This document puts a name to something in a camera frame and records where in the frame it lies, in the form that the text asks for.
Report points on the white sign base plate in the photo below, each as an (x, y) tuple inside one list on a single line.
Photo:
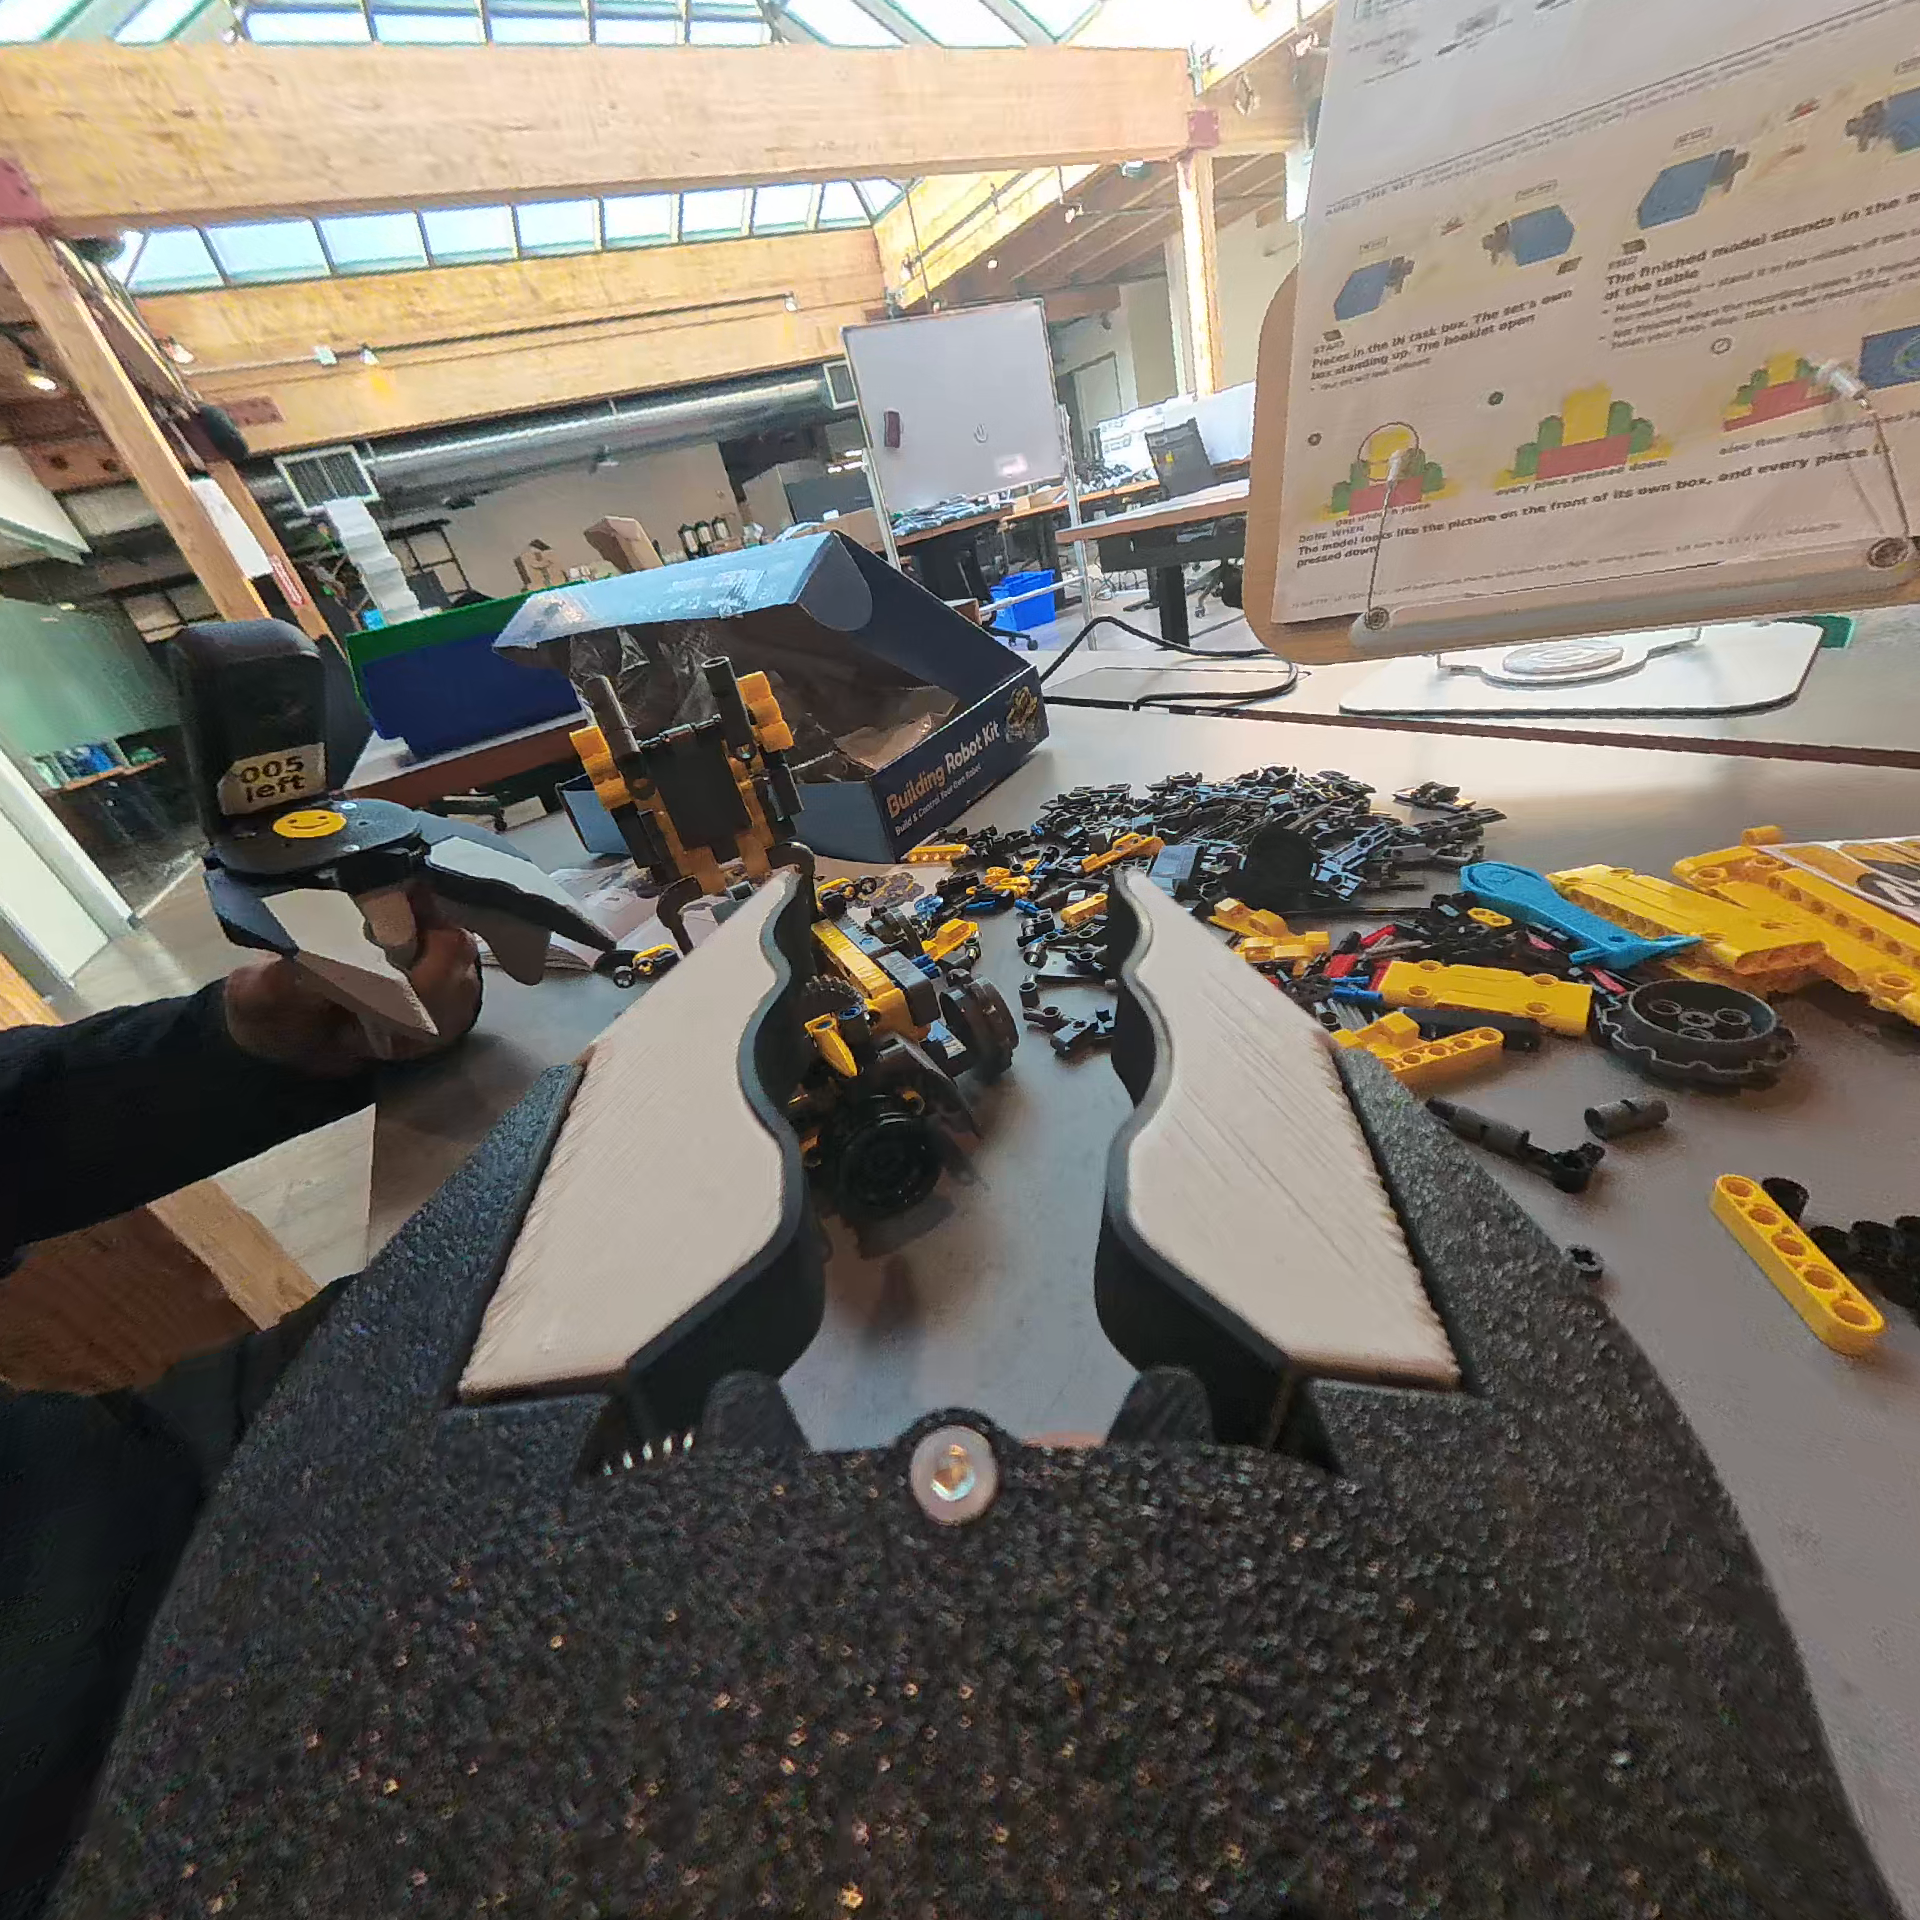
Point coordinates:
[(1650, 675)]

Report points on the wooden support post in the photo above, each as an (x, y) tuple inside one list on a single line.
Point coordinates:
[(120, 1305)]

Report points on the person's left hand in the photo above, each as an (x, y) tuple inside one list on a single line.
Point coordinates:
[(346, 1042)]

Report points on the short yellow beam brick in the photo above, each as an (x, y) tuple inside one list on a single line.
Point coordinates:
[(1796, 1262)]

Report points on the person's left forearm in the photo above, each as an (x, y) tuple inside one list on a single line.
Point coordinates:
[(136, 1110)]

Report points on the black tyre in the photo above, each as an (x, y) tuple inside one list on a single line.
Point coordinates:
[(1280, 866)]

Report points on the blue plastic crate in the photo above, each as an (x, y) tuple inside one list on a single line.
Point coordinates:
[(451, 691), (1024, 590)]

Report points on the instruction sign board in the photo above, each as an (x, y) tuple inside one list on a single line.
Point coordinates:
[(1576, 375)]

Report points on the dark blue kit box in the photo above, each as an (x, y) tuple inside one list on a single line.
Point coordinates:
[(930, 779)]

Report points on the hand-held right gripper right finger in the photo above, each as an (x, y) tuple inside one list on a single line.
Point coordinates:
[(1275, 1184)]

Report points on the yellow toy brick vehicle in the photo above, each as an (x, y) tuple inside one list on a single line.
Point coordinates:
[(854, 960)]

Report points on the dark grey toothed wheel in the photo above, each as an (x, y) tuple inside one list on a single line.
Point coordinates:
[(1694, 1032)]

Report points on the clear plastic bag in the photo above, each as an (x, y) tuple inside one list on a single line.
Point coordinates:
[(840, 705)]

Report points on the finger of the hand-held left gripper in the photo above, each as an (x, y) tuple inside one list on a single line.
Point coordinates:
[(352, 954), (521, 942)]

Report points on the white rolling whiteboard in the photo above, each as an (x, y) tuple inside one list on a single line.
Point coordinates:
[(960, 404)]

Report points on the pile of loose brick pieces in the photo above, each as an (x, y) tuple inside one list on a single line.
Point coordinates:
[(1349, 870)]

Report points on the yellow printed sticker sheet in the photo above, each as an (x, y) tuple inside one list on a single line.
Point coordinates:
[(1861, 878)]

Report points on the cluttered background table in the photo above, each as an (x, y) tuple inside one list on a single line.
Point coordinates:
[(1141, 524)]

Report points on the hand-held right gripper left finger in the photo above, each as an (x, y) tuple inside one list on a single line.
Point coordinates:
[(660, 1170)]

